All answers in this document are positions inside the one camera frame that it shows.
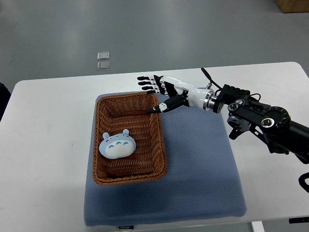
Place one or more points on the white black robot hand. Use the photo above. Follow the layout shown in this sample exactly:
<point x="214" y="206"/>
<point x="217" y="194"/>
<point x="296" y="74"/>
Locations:
<point x="203" y="97"/>

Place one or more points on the blue white plush toy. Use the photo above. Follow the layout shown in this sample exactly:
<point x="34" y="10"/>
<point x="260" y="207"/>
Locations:
<point x="117" y="146"/>

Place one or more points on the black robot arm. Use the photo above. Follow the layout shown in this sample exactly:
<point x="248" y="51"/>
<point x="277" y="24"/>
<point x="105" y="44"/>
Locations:
<point x="270" y="124"/>

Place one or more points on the brown wicker basket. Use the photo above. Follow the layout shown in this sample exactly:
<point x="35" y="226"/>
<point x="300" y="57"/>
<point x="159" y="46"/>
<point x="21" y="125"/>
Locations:
<point x="113" y="114"/>

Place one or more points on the upper silver floor plate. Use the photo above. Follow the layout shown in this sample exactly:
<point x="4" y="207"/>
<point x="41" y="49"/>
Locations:
<point x="103" y="55"/>

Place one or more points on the blue quilted mat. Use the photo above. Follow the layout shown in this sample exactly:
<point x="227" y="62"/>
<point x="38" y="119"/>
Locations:
<point x="201" y="181"/>

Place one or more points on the brown cardboard box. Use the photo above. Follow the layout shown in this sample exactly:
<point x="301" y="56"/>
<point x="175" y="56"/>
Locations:
<point x="293" y="6"/>

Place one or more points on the white table leg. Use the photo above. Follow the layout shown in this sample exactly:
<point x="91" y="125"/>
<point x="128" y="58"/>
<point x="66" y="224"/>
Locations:
<point x="257" y="226"/>

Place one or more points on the black table control panel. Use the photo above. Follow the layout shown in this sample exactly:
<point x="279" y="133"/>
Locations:
<point x="299" y="220"/>

